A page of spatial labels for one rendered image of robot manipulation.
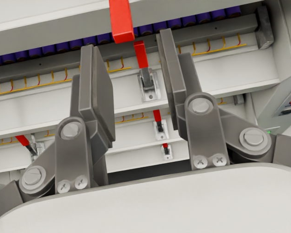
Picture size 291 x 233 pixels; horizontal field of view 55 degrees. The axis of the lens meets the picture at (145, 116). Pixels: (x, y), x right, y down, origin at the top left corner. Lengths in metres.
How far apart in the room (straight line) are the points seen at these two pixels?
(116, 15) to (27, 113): 0.30
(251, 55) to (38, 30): 0.29
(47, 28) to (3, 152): 0.47
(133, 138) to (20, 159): 0.25
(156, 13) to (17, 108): 0.28
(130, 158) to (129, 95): 0.41
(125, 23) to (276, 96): 0.34
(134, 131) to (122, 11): 0.43
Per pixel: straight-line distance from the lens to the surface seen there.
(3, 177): 0.83
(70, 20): 0.24
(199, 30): 0.40
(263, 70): 0.42
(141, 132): 0.59
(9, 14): 0.25
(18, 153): 0.67
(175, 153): 0.78
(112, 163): 0.80
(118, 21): 0.17
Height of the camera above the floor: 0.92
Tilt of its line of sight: 68 degrees down
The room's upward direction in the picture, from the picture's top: 21 degrees counter-clockwise
